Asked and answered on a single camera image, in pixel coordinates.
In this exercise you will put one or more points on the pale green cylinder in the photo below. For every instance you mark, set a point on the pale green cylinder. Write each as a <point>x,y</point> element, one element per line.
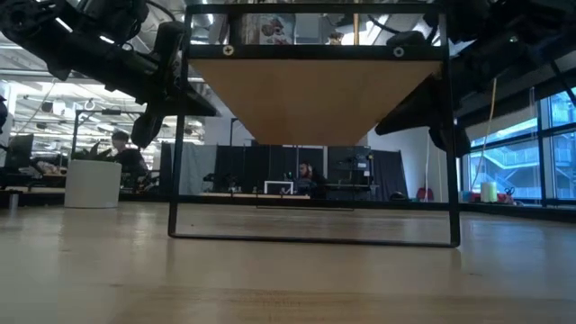
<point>488,192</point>

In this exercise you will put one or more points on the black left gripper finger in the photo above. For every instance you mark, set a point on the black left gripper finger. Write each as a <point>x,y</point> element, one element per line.
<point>200,100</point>
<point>195,111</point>

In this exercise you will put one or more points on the black framed window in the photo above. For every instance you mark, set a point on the black framed window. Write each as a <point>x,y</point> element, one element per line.
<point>513,166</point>

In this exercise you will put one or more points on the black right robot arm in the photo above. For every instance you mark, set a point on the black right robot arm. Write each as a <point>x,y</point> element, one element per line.
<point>531,27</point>

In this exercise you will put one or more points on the black computer monitor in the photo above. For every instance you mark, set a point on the black computer monitor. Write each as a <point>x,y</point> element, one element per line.
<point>19,150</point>

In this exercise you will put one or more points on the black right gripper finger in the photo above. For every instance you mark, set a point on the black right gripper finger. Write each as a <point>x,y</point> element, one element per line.
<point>427,94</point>
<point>418,121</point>

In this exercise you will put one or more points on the person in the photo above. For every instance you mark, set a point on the person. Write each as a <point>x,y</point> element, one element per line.
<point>130,162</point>
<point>310,173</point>

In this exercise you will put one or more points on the white framed screen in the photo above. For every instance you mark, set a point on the white framed screen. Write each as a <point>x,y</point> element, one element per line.
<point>279,187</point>

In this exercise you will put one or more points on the red object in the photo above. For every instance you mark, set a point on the red object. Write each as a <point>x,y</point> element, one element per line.
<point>425,194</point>

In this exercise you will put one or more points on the glass candle jar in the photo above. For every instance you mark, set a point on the glass candle jar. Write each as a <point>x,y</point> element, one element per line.
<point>270,29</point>

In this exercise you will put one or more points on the small plant in white pot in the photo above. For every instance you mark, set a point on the small plant in white pot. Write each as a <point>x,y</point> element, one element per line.
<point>92,184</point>

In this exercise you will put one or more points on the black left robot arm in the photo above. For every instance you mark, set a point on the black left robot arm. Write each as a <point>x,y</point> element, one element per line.
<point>67,49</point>

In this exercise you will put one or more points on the black aluminium table frame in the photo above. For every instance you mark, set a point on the black aluminium table frame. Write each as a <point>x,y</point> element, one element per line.
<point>405,205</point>

